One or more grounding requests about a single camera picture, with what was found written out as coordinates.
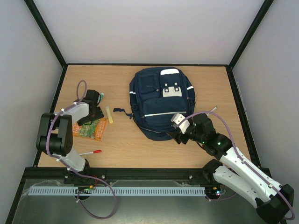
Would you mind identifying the orange Treehouse children's book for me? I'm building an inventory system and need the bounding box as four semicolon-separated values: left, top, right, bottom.
72;118;108;141

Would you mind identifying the black enclosure frame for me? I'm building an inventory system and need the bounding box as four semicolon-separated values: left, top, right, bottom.
5;0;287;224

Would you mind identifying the red capped marker pen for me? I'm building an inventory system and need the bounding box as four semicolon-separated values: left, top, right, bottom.
79;150;102;156

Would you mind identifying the right controller circuit board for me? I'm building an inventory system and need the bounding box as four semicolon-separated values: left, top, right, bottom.
205;185;227;196

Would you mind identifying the yellow highlighter pen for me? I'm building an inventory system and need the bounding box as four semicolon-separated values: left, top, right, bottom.
105;106;114;124

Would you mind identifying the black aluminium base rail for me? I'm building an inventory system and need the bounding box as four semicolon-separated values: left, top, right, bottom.
21;167;220;187

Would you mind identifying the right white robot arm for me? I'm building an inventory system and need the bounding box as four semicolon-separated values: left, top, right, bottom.
168;111;295;224

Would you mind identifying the left controller circuit board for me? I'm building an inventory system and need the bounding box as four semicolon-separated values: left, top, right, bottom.
75;185;96;194

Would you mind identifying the light blue slotted cable duct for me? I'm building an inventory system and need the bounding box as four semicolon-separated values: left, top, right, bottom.
28;186;206;196

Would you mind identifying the green capped glue stick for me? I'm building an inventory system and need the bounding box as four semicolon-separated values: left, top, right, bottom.
98;92;105;104

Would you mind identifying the navy blue student backpack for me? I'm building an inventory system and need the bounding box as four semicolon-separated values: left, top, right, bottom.
126;67;196;141

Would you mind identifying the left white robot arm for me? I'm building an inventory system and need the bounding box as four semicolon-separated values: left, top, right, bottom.
36;90;104;172

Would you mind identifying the controller circuit board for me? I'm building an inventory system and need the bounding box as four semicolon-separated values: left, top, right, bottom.
75;185;96;194
205;185;227;196

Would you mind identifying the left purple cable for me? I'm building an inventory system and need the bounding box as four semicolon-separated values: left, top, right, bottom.
46;80;117;220

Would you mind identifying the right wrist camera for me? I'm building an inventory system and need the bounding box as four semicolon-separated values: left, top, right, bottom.
171;113;190;134

